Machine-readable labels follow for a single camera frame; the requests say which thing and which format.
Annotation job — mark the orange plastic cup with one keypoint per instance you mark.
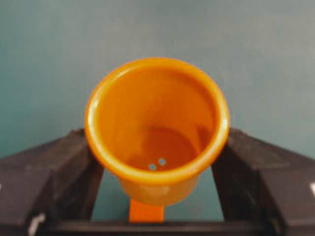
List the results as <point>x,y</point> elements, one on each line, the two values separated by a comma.
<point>156,124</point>

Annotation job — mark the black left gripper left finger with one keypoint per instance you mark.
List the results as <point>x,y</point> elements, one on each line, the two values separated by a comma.
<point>56,181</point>

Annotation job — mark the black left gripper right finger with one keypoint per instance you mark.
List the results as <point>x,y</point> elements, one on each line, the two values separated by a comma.
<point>260,181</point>

